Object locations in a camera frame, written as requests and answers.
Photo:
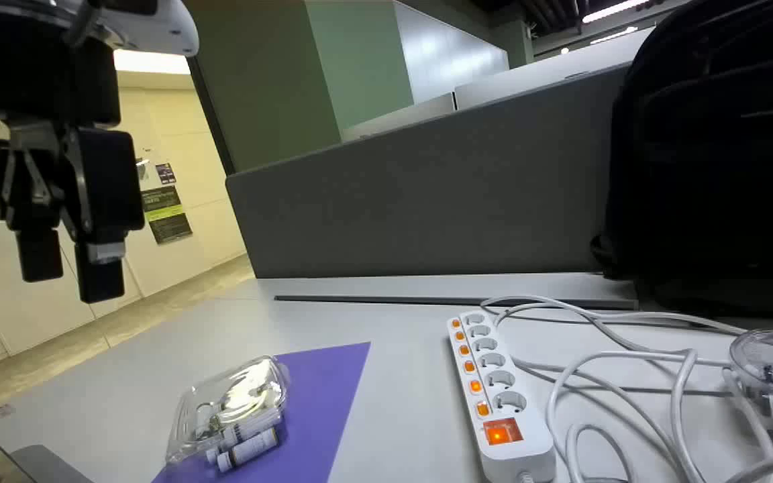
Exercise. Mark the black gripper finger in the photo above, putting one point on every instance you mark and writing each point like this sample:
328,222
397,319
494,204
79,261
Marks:
104,195
37,255

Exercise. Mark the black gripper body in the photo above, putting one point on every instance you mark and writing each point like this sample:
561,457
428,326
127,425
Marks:
28,61

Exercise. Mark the white switched power strip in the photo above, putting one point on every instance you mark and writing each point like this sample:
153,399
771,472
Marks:
506,418

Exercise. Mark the rectangular ceiling light panel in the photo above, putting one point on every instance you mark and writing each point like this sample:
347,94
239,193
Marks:
147,61

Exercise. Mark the green pillar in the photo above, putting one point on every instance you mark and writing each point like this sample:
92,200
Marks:
315,81

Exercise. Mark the clear plastic bag with adapters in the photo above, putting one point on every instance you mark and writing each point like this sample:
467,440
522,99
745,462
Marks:
225,425

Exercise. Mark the white plug adapter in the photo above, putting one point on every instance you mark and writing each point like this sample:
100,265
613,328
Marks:
255,442
257,418

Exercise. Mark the grey desk partition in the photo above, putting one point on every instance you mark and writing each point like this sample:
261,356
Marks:
404,204

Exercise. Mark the ceiling light tube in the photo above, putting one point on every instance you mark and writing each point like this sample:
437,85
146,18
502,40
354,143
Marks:
614,8

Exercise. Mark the black backpack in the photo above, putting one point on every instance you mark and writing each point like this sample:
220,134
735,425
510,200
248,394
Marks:
716,161

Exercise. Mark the small wall photo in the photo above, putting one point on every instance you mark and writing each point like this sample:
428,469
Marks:
165,173
143,170

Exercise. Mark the dark green wall poster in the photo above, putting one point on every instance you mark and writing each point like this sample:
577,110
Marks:
167,216

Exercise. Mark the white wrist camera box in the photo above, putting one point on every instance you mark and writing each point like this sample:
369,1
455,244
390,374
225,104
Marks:
158,22

